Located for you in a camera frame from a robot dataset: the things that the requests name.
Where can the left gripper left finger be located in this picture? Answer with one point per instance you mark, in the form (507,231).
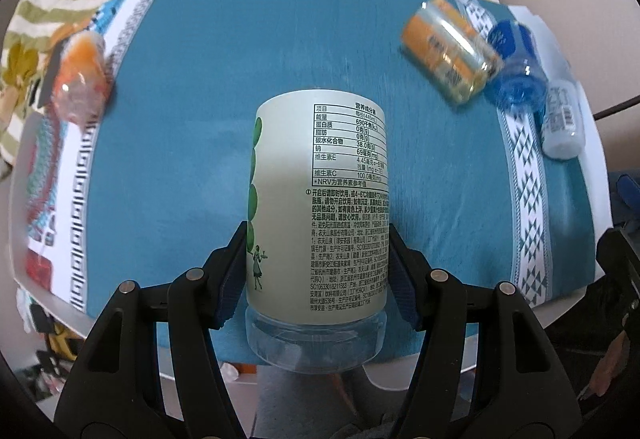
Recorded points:
(114,388)

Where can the yellow orange label cup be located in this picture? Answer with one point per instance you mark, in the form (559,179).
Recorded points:
(451,50)

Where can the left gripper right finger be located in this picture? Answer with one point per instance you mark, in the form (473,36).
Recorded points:
(520,390)

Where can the teal patterned tablecloth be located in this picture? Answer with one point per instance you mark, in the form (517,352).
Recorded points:
(162,179)

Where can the white green label cup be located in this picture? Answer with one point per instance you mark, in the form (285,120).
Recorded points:
(318,216)

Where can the person's right hand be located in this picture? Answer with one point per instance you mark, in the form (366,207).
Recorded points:
(610,366)

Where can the clear white label cup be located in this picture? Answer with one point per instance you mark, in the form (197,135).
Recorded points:
(562,130)

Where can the blue label cup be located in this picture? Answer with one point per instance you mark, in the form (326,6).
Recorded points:
(520,85)

